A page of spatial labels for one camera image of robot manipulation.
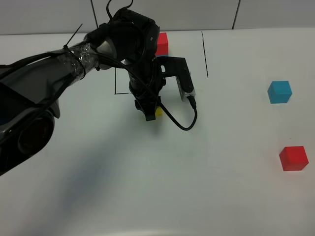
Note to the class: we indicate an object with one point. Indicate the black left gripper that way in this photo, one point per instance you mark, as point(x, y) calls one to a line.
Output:
point(145, 86)

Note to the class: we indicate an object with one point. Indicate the yellow block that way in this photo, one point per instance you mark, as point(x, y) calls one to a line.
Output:
point(158, 111)

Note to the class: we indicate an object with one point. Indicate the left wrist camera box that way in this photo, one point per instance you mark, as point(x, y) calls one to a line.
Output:
point(176, 67)

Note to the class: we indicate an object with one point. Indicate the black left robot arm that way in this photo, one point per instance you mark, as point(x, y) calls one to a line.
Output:
point(30, 88)

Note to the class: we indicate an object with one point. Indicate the red template block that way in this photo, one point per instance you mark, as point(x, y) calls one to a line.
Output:
point(162, 44)

